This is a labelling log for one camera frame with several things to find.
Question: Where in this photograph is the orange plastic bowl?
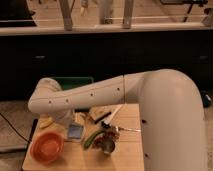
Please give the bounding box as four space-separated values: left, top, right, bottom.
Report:
30 132 64 165

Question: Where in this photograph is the black cable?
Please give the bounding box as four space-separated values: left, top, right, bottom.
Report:
0 113 31 144

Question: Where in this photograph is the black marker pen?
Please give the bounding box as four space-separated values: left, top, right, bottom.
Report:
94 112 112 124

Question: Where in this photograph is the green plastic tray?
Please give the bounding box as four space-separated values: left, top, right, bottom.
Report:
54 77 94 90

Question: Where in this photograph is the green cucumber toy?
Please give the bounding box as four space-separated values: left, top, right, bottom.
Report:
83 130 104 149

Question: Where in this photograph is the dark grape bunch toy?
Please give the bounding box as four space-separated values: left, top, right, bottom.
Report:
92 129 120 148

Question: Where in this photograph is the yellow banana toy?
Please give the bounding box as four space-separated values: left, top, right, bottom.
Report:
39 117 53 129

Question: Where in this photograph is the metal measuring cup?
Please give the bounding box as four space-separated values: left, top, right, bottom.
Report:
101 139 115 155

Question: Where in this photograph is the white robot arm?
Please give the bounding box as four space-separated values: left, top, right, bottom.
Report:
28 69 208 171

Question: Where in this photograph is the white handled black spatula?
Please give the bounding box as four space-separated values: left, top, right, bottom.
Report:
101 105 123 128

